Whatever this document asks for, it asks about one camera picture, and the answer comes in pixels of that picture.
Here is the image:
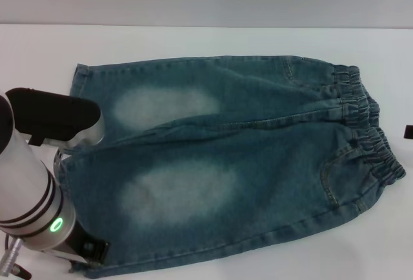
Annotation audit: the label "left arm cable with connector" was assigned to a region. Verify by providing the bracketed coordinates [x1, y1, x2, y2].
[0, 234, 28, 280]

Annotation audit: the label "blue denim shorts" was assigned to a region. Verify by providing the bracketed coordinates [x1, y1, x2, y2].
[61, 54, 407, 270]

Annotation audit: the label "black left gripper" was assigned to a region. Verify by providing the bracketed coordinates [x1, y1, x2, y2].
[72, 226, 112, 263]

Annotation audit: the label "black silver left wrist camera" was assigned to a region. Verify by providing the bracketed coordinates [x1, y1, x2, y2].
[5, 88, 105, 149]

